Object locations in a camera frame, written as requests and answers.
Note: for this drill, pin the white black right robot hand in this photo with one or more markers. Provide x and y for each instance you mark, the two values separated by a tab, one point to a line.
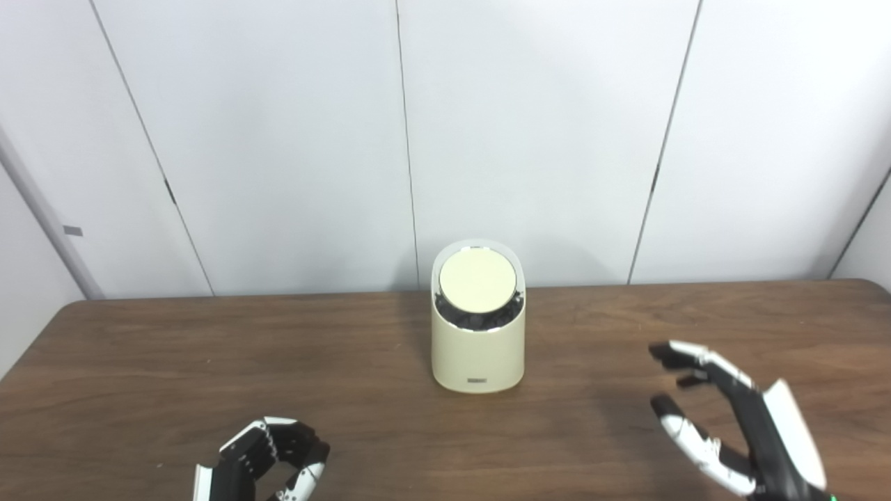
779	445

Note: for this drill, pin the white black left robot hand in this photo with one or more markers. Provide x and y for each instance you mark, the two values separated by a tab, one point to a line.
240	466

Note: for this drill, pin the cream round bin lid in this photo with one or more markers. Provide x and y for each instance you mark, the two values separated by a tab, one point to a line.
477	280

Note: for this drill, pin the cream-colored bin body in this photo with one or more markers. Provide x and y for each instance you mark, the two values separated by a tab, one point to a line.
477	358

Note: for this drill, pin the black bin liner bag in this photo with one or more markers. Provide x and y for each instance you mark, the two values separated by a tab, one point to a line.
477	322

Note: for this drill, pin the black wall panel clip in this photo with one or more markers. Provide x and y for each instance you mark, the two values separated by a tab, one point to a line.
170	191

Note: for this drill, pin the small gray post label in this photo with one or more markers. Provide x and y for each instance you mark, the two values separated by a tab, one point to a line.
73	230

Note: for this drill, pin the gray corner post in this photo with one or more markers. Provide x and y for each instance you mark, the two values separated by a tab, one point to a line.
45	216

